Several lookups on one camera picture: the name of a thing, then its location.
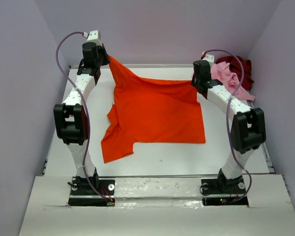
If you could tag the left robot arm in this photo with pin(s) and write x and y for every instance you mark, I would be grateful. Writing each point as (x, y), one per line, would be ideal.
(72, 117)

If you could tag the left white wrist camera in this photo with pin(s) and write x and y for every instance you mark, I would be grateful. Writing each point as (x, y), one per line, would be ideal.
(92, 36)

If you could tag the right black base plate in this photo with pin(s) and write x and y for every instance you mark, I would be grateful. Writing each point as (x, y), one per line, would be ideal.
(223, 194)

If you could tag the pink t shirt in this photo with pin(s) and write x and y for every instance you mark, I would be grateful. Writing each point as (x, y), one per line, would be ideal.
(231, 80)

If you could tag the dark red t shirt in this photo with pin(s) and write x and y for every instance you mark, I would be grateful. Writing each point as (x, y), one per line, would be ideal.
(235, 68)

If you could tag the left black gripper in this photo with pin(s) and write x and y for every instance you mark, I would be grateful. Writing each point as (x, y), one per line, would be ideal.
(104, 58)

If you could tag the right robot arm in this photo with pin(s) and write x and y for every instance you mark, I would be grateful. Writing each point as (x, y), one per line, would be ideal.
(245, 128)

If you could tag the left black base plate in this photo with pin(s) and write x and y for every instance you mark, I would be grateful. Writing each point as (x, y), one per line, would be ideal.
(84, 196)

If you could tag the orange t shirt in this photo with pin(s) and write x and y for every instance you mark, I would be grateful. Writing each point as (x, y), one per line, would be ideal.
(150, 111)

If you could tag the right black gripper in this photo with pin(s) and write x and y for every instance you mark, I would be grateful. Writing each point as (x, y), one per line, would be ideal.
(195, 80)

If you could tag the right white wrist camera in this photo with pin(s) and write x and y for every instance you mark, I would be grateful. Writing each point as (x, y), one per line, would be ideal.
(208, 57)

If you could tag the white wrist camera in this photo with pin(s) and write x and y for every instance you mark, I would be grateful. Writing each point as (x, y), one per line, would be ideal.
(208, 57)
(92, 36)

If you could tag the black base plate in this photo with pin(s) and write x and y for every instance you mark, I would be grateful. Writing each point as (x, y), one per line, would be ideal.
(223, 194)
(84, 196)

